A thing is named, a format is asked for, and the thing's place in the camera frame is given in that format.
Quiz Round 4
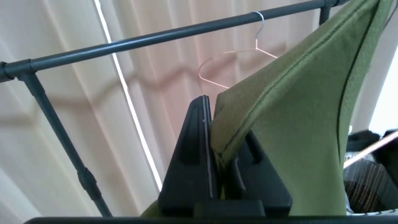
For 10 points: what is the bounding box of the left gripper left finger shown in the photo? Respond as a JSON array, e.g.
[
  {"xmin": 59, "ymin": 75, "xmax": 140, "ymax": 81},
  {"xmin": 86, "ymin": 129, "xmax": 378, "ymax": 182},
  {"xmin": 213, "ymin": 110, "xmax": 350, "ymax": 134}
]
[{"xmin": 157, "ymin": 95, "xmax": 219, "ymax": 218}]

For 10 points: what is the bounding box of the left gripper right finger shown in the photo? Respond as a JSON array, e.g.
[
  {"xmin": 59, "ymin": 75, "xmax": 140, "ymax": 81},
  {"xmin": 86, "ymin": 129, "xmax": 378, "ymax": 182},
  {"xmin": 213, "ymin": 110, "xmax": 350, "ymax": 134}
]
[{"xmin": 221, "ymin": 129, "xmax": 294, "ymax": 218}]

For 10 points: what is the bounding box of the green long-sleeved shirt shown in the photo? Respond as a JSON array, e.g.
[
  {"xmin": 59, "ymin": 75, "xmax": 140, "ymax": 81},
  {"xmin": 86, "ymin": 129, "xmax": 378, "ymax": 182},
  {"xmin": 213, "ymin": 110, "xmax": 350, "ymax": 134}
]
[{"xmin": 139, "ymin": 0, "xmax": 397, "ymax": 217}]

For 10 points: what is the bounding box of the pink clothes hanger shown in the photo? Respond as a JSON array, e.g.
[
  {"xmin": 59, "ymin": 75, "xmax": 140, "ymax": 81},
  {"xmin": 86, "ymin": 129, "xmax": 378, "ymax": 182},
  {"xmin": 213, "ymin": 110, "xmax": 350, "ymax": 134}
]
[
  {"xmin": 198, "ymin": 11, "xmax": 279, "ymax": 90},
  {"xmin": 343, "ymin": 130, "xmax": 398, "ymax": 169}
]

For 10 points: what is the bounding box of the white laundry basket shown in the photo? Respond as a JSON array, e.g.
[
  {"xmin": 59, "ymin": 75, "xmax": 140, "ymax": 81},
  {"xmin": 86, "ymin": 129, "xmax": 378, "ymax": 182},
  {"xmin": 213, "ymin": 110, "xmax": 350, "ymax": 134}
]
[{"xmin": 343, "ymin": 151, "xmax": 398, "ymax": 216}]

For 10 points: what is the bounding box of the black clothes rack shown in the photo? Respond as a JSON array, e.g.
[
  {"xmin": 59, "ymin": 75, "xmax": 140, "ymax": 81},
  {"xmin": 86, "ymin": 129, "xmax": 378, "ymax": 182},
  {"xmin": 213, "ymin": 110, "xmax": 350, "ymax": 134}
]
[{"xmin": 0, "ymin": 0, "xmax": 352, "ymax": 218}]

